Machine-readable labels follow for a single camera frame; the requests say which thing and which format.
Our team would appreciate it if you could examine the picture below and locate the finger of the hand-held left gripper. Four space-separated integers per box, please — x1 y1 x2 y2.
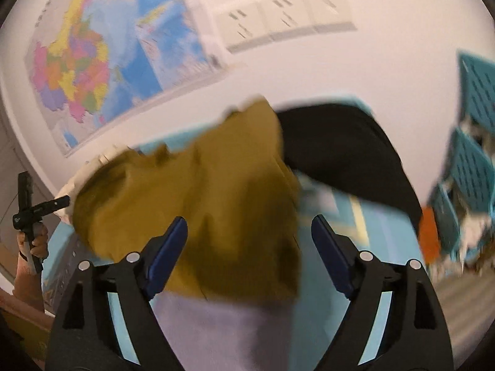
33 195 71 217

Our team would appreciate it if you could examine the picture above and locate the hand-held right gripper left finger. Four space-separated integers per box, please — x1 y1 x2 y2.
45 216 189 371

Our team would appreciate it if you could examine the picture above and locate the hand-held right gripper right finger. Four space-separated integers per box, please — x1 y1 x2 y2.
311 214 454 371

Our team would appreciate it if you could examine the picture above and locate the olive button-up shirt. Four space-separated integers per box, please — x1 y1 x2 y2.
73 96 303 305

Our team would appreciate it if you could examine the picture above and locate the person's left forearm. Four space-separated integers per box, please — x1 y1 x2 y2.
15 254 46 313

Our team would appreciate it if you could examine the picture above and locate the person's left hand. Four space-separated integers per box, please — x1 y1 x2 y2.
17 223 50 262

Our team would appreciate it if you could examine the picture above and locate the cream cloth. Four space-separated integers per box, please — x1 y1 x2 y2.
56 144 133 224

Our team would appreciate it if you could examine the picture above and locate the person's pale top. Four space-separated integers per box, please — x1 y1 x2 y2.
154 292 299 371

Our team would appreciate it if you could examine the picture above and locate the orange object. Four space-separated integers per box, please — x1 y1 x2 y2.
419 206 442 264

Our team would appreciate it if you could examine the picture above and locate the black cloth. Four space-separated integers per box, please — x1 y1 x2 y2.
276 102 424 237

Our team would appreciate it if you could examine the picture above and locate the brown wooden furniture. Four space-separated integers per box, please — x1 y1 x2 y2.
0 288 55 360

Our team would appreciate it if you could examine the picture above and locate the teal plastic basket rack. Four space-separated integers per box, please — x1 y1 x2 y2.
425 118 495 279

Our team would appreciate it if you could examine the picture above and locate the colourful wall map poster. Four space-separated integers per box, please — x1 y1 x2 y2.
24 0 230 158

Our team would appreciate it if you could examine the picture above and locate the white wall socket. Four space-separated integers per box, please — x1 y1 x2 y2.
258 0 317 42
307 0 358 32
214 2 272 54

